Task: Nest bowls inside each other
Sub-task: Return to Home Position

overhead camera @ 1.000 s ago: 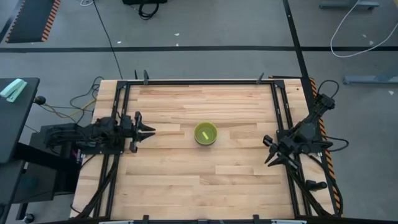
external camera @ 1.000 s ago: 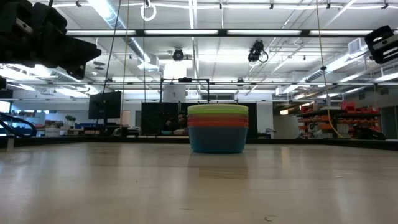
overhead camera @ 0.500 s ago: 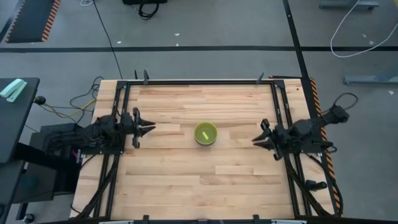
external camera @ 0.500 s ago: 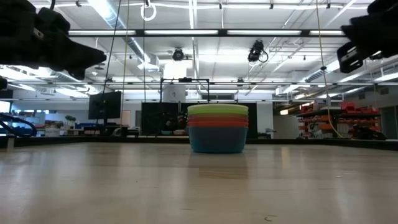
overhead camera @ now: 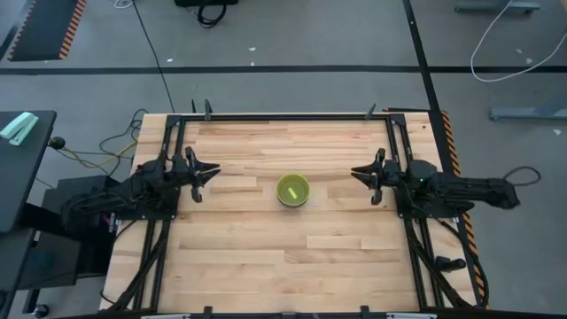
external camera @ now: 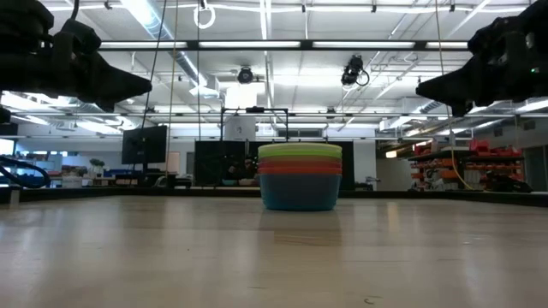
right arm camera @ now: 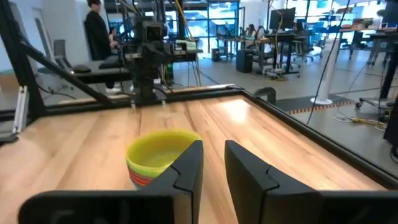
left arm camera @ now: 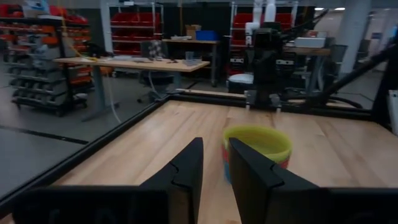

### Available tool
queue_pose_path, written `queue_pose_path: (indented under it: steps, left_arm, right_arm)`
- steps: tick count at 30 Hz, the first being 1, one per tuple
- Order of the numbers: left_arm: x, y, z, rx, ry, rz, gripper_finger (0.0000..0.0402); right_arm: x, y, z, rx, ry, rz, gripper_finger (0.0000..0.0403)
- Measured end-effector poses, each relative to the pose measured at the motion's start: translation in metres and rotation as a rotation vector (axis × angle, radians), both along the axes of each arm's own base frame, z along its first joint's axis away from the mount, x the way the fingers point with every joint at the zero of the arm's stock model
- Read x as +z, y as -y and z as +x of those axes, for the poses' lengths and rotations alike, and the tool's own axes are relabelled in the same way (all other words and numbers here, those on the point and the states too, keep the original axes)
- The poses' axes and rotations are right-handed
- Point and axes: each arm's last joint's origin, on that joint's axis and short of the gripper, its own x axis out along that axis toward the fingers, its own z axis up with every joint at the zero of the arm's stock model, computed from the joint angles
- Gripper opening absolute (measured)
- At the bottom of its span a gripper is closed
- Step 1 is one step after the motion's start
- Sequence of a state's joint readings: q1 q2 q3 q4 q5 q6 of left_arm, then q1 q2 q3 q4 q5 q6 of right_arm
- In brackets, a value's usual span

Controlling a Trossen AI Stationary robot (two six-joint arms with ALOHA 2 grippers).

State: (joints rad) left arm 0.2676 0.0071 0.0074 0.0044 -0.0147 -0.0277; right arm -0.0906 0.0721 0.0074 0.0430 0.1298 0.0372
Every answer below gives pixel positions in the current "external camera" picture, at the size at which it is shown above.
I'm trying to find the shelf with red bins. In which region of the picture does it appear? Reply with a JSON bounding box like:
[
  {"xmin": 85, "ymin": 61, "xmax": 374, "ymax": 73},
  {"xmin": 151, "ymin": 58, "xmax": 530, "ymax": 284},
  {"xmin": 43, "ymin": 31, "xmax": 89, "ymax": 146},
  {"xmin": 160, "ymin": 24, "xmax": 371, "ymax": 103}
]
[{"xmin": 408, "ymin": 138, "xmax": 527, "ymax": 193}]

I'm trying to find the black aluminium table frame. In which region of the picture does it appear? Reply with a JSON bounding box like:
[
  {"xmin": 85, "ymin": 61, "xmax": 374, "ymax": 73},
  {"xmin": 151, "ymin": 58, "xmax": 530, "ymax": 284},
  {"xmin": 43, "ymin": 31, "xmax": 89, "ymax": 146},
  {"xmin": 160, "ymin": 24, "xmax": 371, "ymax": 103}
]
[{"xmin": 0, "ymin": 185, "xmax": 548, "ymax": 209}]

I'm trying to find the green plastic bowl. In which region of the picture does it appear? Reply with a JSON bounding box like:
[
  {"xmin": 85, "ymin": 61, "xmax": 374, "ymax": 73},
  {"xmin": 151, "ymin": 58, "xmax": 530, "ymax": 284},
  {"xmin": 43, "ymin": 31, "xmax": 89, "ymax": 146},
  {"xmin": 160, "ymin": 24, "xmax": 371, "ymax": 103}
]
[{"xmin": 257, "ymin": 148, "xmax": 343, "ymax": 159}]

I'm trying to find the black ceiling camera with cable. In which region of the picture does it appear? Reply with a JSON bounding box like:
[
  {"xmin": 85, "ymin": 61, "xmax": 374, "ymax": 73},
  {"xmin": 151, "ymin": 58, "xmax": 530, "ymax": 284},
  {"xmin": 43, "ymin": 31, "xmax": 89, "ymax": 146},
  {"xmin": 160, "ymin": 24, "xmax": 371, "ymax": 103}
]
[{"xmin": 340, "ymin": 54, "xmax": 371, "ymax": 87}]

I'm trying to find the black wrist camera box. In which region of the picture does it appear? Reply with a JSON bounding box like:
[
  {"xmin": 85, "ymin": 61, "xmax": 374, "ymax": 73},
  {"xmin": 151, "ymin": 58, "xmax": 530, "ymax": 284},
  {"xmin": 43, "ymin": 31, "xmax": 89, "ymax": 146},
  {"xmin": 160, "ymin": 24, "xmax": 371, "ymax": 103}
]
[
  {"xmin": 52, "ymin": 18, "xmax": 103, "ymax": 57},
  {"xmin": 467, "ymin": 15, "xmax": 528, "ymax": 57}
]

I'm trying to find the black partition wall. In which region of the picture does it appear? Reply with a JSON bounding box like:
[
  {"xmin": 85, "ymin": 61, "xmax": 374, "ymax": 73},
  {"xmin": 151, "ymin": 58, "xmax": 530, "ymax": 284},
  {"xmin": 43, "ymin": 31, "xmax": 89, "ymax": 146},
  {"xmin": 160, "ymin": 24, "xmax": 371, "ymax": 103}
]
[{"xmin": 194, "ymin": 139, "xmax": 356, "ymax": 188}]

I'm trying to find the black computer monitor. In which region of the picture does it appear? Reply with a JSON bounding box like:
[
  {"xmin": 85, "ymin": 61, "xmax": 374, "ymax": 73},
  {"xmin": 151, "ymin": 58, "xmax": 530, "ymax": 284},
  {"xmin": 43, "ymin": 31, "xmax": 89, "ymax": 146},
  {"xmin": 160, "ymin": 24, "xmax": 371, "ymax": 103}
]
[{"xmin": 121, "ymin": 124, "xmax": 169, "ymax": 166}]

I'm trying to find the yellow hanging cable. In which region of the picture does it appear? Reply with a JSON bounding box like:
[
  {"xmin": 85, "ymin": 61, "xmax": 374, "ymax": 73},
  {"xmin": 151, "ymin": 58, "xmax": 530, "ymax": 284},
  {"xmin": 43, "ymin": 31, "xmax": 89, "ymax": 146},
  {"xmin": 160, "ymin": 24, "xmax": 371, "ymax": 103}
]
[{"xmin": 433, "ymin": 0, "xmax": 477, "ymax": 192}]

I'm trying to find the round black overhead camera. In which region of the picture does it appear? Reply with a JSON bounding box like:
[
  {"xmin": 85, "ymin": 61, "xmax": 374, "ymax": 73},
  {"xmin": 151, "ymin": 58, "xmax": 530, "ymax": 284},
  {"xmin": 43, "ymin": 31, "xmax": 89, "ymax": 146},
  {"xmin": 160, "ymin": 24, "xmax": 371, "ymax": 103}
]
[{"xmin": 236, "ymin": 66, "xmax": 255, "ymax": 86}]

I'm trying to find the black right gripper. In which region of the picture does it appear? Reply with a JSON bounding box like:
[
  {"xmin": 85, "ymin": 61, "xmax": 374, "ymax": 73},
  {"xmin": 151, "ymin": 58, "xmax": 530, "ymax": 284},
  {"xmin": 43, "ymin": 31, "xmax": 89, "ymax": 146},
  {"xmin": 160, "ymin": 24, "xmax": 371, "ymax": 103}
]
[{"xmin": 414, "ymin": 29, "xmax": 548, "ymax": 118}]

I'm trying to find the blue plastic bowl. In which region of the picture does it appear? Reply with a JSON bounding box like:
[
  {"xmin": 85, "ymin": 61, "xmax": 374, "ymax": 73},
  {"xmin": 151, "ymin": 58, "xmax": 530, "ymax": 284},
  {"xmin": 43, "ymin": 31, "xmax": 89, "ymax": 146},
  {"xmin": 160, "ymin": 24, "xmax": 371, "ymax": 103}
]
[{"xmin": 258, "ymin": 172, "xmax": 343, "ymax": 212}]

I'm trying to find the magenta plastic bowl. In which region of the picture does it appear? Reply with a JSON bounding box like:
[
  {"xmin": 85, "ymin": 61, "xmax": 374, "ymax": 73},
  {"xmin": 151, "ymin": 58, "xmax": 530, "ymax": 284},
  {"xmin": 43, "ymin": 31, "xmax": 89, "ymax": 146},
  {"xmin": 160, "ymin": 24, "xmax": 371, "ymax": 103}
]
[{"xmin": 257, "ymin": 156, "xmax": 343, "ymax": 169}]

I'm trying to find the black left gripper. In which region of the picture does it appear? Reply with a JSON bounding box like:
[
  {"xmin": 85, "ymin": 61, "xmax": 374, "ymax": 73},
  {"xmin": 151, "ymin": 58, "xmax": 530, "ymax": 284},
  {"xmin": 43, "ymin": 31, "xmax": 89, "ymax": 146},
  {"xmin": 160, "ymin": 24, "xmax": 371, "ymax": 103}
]
[{"xmin": 0, "ymin": 38, "xmax": 153, "ymax": 114}]

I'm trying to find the orange plastic bowl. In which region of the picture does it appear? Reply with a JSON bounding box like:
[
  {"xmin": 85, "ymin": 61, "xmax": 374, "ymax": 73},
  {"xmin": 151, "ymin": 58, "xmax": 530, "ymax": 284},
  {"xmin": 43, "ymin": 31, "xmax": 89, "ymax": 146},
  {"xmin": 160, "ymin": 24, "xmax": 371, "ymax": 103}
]
[{"xmin": 257, "ymin": 165, "xmax": 343, "ymax": 175}]

